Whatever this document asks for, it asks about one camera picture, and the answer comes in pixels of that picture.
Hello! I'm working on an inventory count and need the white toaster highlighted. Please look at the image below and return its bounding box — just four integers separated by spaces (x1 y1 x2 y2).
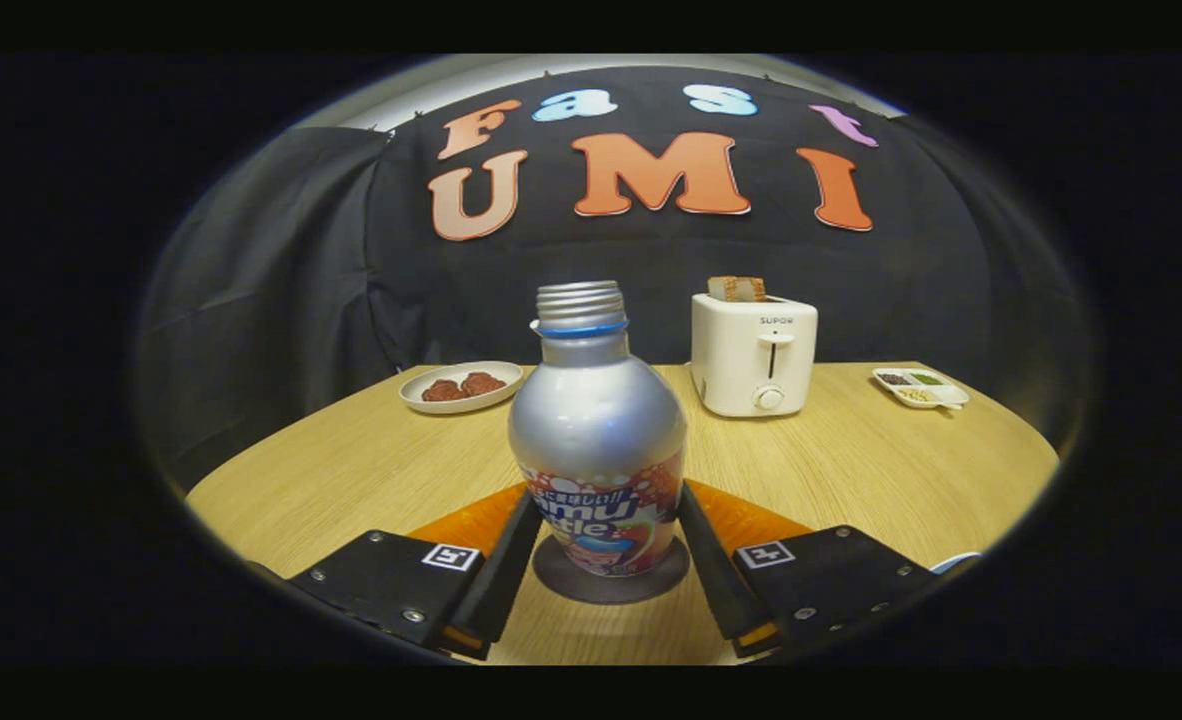
689 292 819 419

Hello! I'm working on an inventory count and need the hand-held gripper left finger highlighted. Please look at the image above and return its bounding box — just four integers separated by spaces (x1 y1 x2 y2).
289 485 544 661

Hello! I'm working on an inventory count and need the white divided condiment dish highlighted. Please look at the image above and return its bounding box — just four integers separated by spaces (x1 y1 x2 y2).
872 367 971 411

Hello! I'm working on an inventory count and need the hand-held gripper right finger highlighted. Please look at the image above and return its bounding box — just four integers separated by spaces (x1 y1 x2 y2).
678 480 982 661

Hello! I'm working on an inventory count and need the silver juice bottle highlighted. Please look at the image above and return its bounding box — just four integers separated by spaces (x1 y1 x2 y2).
507 280 689 579

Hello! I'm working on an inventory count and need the wooden table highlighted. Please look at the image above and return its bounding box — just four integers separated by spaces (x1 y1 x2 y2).
186 361 1060 666

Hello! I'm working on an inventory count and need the white round plate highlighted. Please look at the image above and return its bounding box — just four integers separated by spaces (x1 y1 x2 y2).
399 361 525 415

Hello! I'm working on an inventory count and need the black backdrop cloth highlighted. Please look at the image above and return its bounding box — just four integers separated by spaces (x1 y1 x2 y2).
136 66 1092 496

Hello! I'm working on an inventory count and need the dark brown round coaster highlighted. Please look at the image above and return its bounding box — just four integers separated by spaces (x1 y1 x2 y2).
532 530 692 606

